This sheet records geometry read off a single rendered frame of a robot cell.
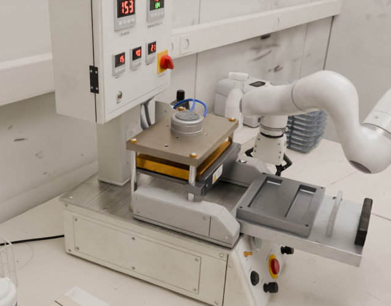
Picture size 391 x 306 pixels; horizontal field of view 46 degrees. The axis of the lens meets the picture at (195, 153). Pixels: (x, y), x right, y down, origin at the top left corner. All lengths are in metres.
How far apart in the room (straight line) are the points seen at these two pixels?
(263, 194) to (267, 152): 0.37
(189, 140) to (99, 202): 0.28
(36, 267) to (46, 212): 0.26
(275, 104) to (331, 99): 0.27
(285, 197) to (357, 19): 2.42
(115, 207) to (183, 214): 0.20
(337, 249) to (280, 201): 0.17
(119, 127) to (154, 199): 0.22
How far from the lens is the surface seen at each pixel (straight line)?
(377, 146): 1.04
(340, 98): 1.06
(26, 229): 1.43
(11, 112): 1.39
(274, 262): 1.21
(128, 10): 1.05
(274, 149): 1.48
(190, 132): 1.09
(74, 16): 1.01
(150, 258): 1.14
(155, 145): 1.04
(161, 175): 1.08
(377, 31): 3.38
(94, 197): 1.19
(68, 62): 1.04
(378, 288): 1.32
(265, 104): 1.31
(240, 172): 1.24
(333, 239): 1.04
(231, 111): 1.92
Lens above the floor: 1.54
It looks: 25 degrees down
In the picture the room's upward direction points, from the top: 3 degrees clockwise
